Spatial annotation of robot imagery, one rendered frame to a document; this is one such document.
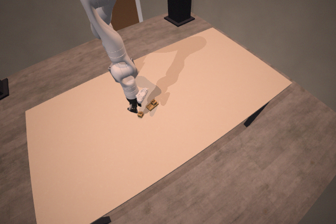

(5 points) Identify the brown wooden tray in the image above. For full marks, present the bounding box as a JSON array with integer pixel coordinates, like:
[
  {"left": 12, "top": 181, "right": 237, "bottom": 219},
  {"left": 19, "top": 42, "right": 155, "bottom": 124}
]
[{"left": 146, "top": 102, "right": 159, "bottom": 111}]

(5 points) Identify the brown wooden number cube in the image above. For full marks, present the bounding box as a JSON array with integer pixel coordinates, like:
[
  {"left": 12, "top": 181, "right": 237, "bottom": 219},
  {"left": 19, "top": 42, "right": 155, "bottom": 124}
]
[
  {"left": 137, "top": 111, "right": 144, "bottom": 118},
  {"left": 151, "top": 99, "right": 157, "bottom": 106}
]

